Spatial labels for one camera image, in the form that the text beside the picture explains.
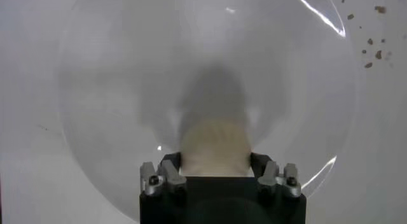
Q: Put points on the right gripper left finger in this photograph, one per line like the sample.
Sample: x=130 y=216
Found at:
x=154 y=180

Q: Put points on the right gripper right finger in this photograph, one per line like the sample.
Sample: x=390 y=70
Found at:
x=291 y=181

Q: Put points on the white round plate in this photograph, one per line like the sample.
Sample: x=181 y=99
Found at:
x=111 y=85

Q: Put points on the brown crumbs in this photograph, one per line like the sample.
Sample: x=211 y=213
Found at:
x=378 y=55

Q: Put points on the white steamed baozi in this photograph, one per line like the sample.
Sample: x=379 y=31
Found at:
x=216 y=149

